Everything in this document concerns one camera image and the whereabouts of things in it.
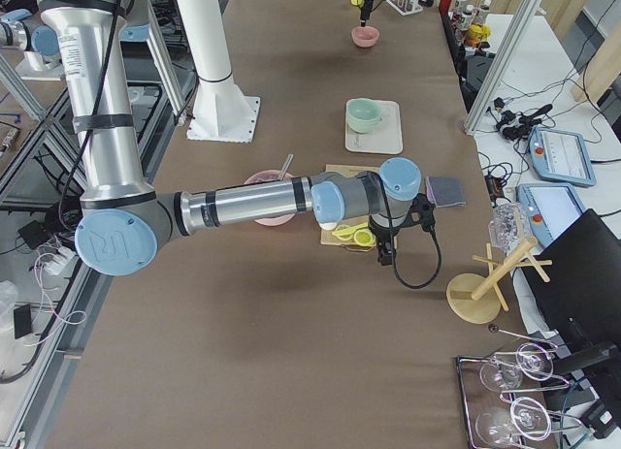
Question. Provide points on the small pink bowl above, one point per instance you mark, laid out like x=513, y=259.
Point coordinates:
x=364, y=36

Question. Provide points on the large pink bowl with ice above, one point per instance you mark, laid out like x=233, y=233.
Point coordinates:
x=264, y=176

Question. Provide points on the lemon slice upper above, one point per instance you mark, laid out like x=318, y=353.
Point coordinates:
x=364, y=237

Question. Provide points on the yellow plastic toy knife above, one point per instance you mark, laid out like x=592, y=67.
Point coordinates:
x=345, y=232

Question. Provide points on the grey folded cloth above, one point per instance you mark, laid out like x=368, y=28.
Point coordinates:
x=445, y=192

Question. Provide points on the cream rabbit tray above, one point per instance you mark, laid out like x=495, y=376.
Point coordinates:
x=385, y=139

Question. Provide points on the wooden cup tree stand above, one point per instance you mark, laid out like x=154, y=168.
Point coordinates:
x=479, y=300

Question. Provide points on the clear glass mug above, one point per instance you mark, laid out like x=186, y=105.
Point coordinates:
x=509, y=226

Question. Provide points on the blue teach pendant near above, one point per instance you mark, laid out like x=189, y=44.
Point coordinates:
x=551, y=208

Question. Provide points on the blue teach pendant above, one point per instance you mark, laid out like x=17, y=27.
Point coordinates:
x=551, y=208
x=561, y=156

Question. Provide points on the blue teach pendant far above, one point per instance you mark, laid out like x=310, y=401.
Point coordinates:
x=561, y=156

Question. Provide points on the wine glass upper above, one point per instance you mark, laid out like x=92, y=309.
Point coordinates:
x=506, y=371

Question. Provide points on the wine glass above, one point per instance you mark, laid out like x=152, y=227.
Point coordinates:
x=525, y=422
x=506, y=371

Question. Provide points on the black monitor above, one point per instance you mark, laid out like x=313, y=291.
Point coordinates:
x=581, y=301

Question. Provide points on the wine glass lower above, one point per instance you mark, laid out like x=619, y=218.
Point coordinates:
x=525, y=422

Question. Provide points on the aluminium frame post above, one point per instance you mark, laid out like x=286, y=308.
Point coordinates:
x=509, y=45

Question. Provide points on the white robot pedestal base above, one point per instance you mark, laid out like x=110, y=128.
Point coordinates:
x=221, y=112

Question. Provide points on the black wire glass rack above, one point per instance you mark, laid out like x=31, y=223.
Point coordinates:
x=475, y=398

